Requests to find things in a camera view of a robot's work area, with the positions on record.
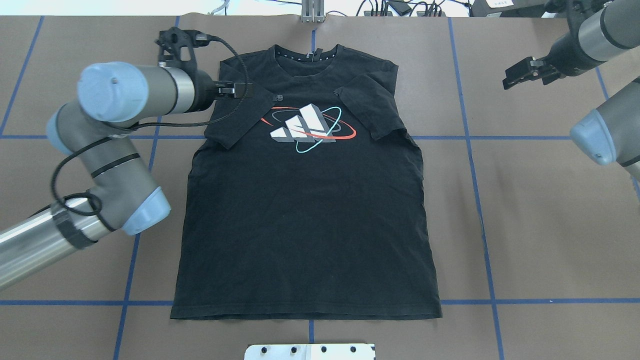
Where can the black power strip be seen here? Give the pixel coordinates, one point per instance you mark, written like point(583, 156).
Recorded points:
point(403, 9)

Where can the aluminium frame post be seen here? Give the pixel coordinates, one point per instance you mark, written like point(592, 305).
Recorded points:
point(313, 11)

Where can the black printed t-shirt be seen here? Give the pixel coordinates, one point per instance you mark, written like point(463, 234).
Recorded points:
point(306, 200)

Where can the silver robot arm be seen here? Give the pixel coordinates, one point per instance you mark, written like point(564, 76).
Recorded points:
point(598, 31)
point(103, 185)

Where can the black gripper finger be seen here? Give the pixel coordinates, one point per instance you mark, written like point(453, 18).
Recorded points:
point(513, 78)
point(233, 95)
point(230, 86)
point(529, 64)

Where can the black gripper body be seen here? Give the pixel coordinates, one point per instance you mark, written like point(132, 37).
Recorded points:
point(203, 91)
point(564, 54)

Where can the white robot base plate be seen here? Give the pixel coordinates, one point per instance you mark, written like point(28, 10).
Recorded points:
point(312, 351)

